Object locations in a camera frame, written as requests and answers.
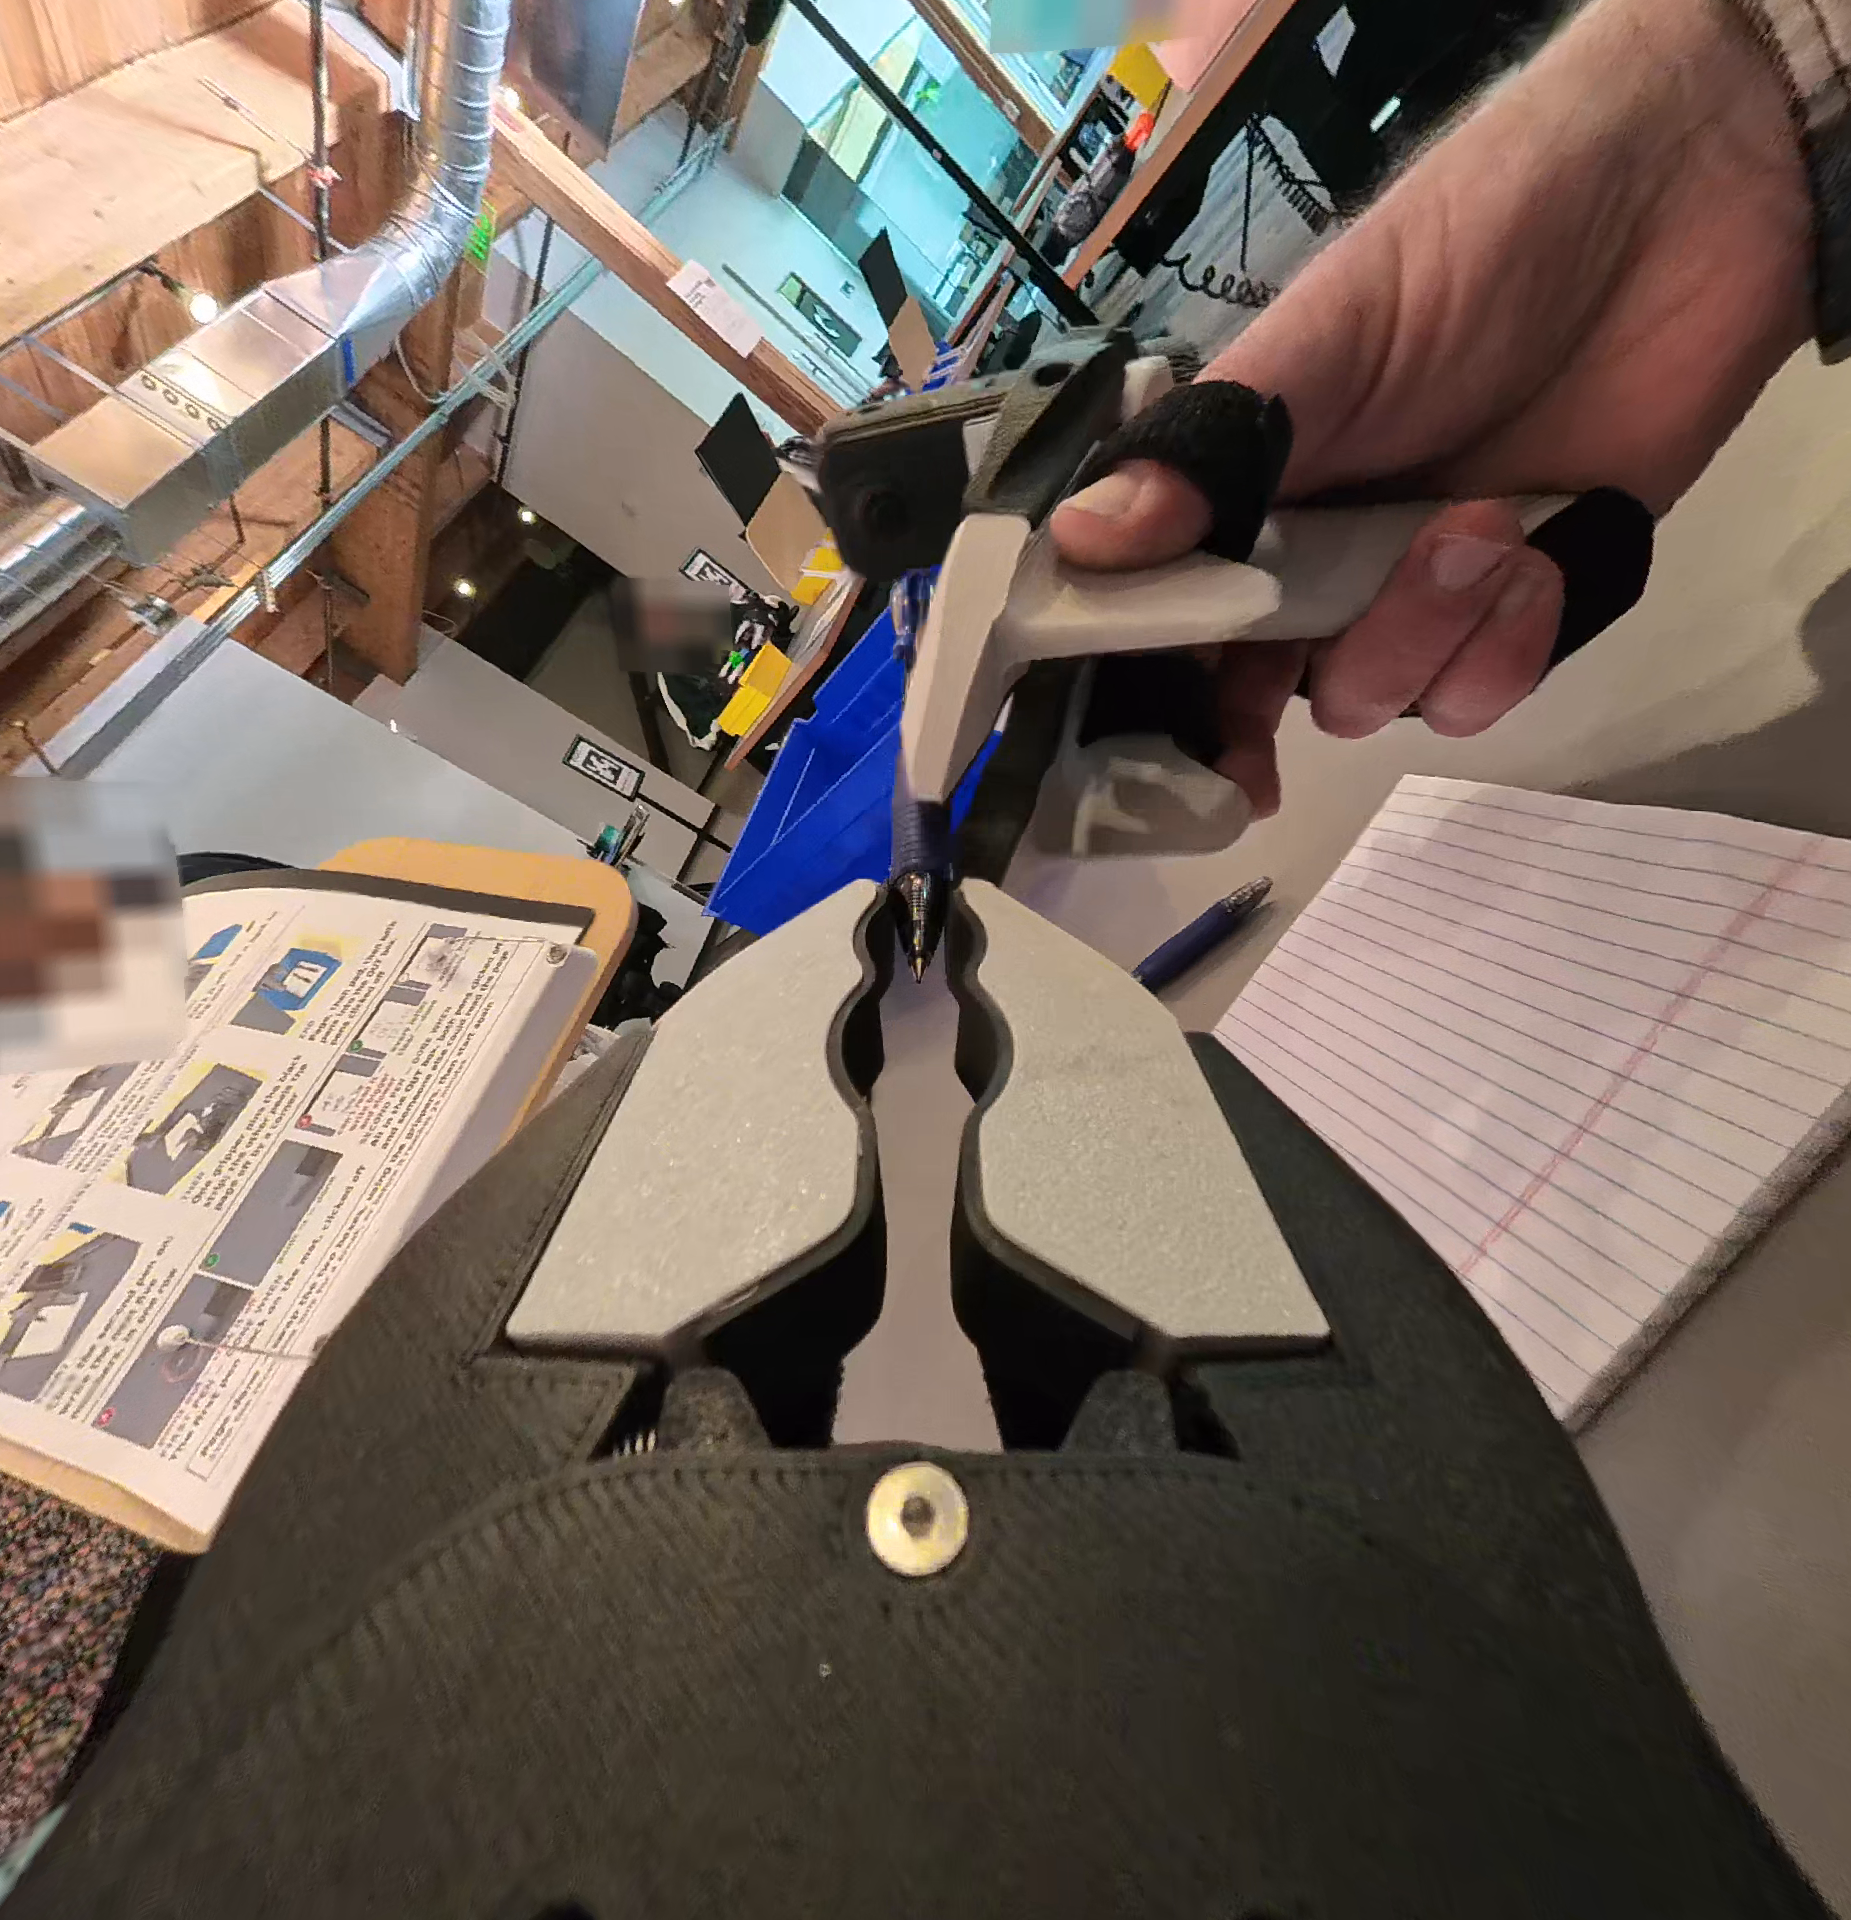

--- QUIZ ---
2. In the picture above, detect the blue pen cap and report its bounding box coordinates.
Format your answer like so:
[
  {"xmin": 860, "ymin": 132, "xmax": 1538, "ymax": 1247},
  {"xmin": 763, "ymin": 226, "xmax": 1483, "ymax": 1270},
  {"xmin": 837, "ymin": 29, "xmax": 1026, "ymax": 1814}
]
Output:
[{"xmin": 1132, "ymin": 879, "xmax": 1274, "ymax": 993}]

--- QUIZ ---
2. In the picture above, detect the person's right hand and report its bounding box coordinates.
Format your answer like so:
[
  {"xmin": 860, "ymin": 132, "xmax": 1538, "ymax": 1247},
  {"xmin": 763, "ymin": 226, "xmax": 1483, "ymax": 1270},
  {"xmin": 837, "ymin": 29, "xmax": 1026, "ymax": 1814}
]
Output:
[{"xmin": 1047, "ymin": 0, "xmax": 1827, "ymax": 820}]

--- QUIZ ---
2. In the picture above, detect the grey desk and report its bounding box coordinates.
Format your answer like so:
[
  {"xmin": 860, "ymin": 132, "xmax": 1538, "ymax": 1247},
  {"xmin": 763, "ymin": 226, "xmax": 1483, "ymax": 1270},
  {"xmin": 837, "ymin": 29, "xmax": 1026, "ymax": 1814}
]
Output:
[{"xmin": 834, "ymin": 346, "xmax": 1851, "ymax": 1920}]

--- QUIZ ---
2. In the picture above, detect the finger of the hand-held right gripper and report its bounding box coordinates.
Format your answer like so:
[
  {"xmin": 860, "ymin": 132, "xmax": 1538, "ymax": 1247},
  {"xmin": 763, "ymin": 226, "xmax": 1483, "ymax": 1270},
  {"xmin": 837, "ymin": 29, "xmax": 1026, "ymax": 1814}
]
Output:
[
  {"xmin": 962, "ymin": 660, "xmax": 1255, "ymax": 889},
  {"xmin": 896, "ymin": 516, "xmax": 1052, "ymax": 804}
]

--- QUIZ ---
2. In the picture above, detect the black monitor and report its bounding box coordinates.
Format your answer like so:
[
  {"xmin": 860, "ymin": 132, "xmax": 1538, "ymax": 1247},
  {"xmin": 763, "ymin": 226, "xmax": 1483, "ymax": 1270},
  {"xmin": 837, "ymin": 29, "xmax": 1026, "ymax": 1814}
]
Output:
[{"xmin": 693, "ymin": 392, "xmax": 788, "ymax": 529}]

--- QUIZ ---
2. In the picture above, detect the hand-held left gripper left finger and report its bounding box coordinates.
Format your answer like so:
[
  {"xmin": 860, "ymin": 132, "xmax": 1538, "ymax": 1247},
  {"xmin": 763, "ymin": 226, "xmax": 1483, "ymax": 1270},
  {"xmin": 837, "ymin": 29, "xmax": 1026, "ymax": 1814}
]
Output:
[{"xmin": 505, "ymin": 883, "xmax": 886, "ymax": 1349}]

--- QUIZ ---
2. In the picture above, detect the black table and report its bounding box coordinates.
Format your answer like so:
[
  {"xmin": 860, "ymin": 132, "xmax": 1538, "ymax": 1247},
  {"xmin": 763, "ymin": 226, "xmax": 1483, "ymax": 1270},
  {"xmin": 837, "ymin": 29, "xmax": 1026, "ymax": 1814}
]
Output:
[{"xmin": 1066, "ymin": 0, "xmax": 1480, "ymax": 295}]

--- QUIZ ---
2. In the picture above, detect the illustrated instruction sheet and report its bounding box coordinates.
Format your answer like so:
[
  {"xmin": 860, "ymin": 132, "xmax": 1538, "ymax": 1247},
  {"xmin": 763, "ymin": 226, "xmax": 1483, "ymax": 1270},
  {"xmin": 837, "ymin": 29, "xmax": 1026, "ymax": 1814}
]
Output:
[{"xmin": 0, "ymin": 886, "xmax": 601, "ymax": 1496}]

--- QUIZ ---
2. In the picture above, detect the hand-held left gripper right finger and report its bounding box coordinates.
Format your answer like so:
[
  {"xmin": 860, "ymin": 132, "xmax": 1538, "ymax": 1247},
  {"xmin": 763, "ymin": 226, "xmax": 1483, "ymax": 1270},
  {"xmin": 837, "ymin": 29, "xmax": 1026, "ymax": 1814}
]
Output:
[{"xmin": 947, "ymin": 879, "xmax": 1332, "ymax": 1345}]

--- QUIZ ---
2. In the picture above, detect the lined notepad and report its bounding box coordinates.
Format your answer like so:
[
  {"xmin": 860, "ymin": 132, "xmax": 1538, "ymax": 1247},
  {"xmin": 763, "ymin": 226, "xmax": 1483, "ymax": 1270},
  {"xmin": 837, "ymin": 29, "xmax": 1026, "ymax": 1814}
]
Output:
[{"xmin": 1215, "ymin": 776, "xmax": 1851, "ymax": 1434}]

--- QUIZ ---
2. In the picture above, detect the coiled black cable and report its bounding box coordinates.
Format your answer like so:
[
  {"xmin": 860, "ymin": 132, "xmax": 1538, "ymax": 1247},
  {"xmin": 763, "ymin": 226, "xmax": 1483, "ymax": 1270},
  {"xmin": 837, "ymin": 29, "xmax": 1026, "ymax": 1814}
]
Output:
[{"xmin": 1163, "ymin": 247, "xmax": 1288, "ymax": 313}]

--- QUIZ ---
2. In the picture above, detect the blue pen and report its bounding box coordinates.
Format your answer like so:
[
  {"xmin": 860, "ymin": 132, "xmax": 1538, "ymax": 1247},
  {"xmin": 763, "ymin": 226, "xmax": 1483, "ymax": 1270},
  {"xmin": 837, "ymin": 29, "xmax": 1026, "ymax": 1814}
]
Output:
[{"xmin": 886, "ymin": 570, "xmax": 951, "ymax": 991}]

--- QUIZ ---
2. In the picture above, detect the silver air duct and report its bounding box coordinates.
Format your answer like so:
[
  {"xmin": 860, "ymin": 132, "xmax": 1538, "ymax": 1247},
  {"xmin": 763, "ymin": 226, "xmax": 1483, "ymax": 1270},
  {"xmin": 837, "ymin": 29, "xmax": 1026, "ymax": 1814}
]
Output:
[{"xmin": 0, "ymin": 0, "xmax": 513, "ymax": 669}]

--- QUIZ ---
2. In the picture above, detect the person's right forearm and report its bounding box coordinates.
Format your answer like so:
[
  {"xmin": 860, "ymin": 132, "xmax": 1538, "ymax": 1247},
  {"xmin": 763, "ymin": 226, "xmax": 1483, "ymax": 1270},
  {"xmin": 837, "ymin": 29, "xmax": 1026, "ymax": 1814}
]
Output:
[{"xmin": 1758, "ymin": 0, "xmax": 1851, "ymax": 366}]

